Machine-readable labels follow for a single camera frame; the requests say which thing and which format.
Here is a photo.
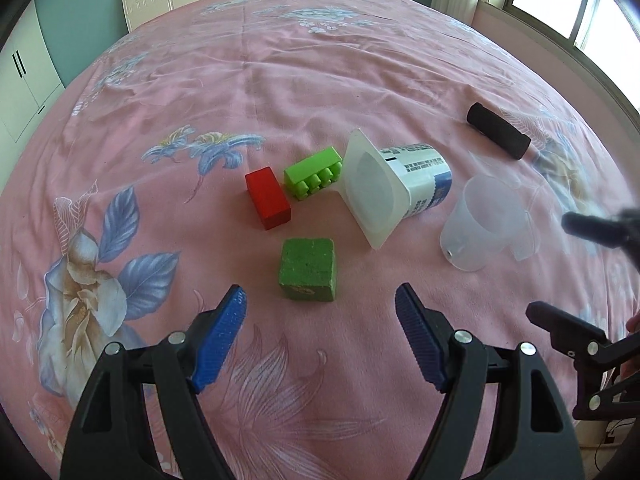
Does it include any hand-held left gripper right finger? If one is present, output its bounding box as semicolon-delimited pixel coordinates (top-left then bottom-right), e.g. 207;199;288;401
394;282;586;480

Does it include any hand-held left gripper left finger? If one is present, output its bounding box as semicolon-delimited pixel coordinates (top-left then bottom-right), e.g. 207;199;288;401
59;284;248;480

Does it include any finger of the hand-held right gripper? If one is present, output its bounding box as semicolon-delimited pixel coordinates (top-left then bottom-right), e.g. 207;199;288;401
561;209;640;262
526;301;640;422

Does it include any clear plastic measuring cup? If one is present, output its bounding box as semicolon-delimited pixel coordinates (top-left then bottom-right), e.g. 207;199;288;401
439;176;542;273

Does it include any black foam cylinder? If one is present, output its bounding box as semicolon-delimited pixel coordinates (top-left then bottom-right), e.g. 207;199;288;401
466;102;532;162

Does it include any red wooden block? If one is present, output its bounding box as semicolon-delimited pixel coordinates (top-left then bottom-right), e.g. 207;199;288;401
244;166;292;231

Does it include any white yogurt cup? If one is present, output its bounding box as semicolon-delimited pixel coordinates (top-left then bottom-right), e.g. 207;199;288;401
342;128;454;251

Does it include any green toy brick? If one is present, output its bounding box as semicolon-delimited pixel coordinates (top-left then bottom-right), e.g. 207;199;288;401
283;145;345;202

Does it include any window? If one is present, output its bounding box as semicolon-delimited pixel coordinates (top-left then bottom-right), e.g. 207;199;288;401
487;0;640;113

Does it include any pink floral blanket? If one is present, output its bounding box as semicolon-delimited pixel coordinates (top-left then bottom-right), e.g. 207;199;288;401
0;0;640;480

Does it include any white wardrobe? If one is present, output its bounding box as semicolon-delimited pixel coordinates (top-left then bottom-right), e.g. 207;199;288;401
0;0;66;147

